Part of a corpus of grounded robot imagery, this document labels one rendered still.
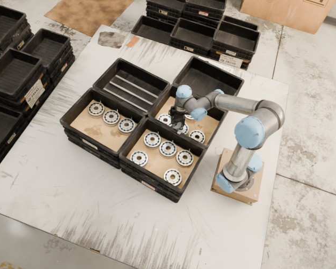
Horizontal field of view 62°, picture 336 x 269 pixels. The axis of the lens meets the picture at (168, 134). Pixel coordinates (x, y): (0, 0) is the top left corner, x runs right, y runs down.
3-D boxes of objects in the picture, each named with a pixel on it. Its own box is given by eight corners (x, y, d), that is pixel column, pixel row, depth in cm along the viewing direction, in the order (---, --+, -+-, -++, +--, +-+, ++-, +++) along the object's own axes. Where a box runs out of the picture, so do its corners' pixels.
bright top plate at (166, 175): (185, 175, 156) (185, 175, 155) (174, 189, 151) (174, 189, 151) (170, 165, 158) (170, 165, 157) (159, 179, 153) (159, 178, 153)
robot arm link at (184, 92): (184, 99, 138) (173, 87, 141) (181, 111, 148) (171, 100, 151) (196, 92, 141) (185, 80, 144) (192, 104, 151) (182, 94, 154)
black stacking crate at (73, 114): (145, 126, 174) (146, 116, 164) (118, 164, 160) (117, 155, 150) (93, 98, 181) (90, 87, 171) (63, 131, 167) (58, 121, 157)
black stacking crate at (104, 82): (169, 94, 188) (170, 83, 178) (145, 126, 174) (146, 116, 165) (120, 69, 195) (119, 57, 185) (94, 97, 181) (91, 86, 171)
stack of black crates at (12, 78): (28, 83, 263) (8, 46, 224) (56, 93, 260) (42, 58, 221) (1, 116, 243) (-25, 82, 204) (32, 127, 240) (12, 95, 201)
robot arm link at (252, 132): (246, 183, 151) (285, 119, 107) (226, 199, 145) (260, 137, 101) (230, 167, 156) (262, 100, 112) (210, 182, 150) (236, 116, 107)
